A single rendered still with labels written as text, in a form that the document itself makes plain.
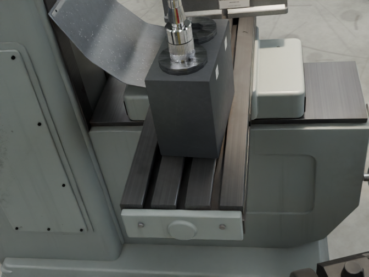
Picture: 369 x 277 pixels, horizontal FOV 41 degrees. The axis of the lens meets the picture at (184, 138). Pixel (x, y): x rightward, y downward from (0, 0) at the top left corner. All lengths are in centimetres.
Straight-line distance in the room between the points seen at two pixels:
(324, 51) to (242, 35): 175
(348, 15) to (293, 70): 208
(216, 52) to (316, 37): 231
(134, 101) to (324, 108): 52
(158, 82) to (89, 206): 83
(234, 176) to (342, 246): 116
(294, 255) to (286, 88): 65
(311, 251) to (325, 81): 59
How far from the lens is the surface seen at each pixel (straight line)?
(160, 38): 153
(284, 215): 165
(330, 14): 348
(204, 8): 145
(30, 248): 191
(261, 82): 136
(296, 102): 134
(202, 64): 90
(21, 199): 170
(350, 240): 207
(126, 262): 181
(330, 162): 148
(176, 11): 86
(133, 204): 93
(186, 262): 177
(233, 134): 104
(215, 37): 99
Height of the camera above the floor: 164
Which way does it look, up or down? 41 degrees down
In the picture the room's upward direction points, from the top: 10 degrees counter-clockwise
